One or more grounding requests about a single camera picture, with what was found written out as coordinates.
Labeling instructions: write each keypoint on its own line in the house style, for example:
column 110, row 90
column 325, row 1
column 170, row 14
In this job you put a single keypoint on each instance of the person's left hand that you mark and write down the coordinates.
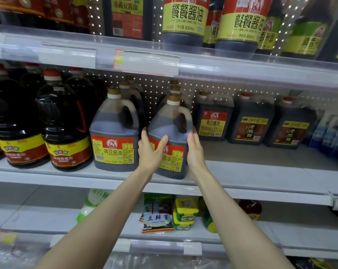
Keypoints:
column 148, row 156

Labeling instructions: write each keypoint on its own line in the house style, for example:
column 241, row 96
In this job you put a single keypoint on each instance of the person's right hand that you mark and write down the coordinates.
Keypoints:
column 196, row 159

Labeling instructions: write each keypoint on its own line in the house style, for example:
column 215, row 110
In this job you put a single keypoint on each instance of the person's right fingers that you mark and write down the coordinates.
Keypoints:
column 193, row 140

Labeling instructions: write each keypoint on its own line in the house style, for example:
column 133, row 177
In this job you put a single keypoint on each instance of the person's left thumb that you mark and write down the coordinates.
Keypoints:
column 162, row 145

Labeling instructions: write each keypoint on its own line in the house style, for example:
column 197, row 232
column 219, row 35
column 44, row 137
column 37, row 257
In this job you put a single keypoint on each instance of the person's right forearm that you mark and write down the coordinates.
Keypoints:
column 236, row 221

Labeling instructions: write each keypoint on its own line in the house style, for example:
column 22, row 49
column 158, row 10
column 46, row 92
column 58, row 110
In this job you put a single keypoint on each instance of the person's left forearm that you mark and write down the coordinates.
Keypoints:
column 101, row 221

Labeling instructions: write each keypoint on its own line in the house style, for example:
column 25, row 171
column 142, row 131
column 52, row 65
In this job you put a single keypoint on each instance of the square soy sauce jug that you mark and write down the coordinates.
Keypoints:
column 213, row 123

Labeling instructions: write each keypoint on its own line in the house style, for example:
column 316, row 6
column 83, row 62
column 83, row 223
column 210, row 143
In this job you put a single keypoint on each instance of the white perforated back panel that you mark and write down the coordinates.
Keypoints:
column 157, row 86

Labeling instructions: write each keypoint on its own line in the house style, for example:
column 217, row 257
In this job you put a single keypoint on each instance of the dark vinegar jug yellow label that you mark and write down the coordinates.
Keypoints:
column 251, row 123
column 290, row 128

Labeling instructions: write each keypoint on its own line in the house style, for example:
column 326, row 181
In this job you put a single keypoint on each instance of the green bean paste packet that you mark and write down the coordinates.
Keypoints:
column 157, row 214

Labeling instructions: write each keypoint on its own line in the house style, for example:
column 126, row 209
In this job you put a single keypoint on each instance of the yellow-lid green tub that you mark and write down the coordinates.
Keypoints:
column 185, row 211

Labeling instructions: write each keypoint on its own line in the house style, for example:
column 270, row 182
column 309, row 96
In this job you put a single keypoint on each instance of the white metal shelf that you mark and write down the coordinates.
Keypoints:
column 255, row 176

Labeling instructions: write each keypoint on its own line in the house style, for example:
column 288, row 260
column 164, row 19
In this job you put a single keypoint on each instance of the green yellow bottle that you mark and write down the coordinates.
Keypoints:
column 209, row 221

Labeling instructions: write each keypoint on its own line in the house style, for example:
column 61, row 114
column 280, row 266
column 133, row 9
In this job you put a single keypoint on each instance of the white price tag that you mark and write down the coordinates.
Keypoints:
column 68, row 55
column 149, row 63

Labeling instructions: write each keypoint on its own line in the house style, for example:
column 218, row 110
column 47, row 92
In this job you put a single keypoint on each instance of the green white seasoning packet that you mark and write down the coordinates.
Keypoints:
column 92, row 204

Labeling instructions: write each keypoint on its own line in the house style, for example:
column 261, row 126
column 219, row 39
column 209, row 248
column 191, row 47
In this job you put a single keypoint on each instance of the tall soy bottle green label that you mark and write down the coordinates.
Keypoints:
column 211, row 27
column 184, row 19
column 240, row 25

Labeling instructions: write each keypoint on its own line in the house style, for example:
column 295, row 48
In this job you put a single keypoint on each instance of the dark vinegar bottle green label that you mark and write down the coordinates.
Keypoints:
column 269, row 33

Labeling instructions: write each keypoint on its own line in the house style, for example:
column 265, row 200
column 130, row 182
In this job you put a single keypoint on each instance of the dark bottle red yellow label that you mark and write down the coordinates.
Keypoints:
column 127, row 16

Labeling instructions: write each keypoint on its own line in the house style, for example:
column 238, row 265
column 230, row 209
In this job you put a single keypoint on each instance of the blue white plastic packs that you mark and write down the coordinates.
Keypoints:
column 328, row 137

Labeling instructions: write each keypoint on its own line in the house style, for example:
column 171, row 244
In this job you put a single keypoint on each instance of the clear vinegar bottle green label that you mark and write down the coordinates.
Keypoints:
column 306, row 36

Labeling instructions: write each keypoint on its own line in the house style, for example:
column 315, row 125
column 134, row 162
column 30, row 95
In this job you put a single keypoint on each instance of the shelf with clear price rail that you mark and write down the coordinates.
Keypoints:
column 227, row 67

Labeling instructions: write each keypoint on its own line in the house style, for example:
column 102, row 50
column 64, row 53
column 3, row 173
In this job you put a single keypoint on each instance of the small white rail tag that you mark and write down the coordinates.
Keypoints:
column 122, row 245
column 192, row 248

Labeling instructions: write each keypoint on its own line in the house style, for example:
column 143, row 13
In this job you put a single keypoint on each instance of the white shelf with tag rail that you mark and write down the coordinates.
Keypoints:
column 283, row 232

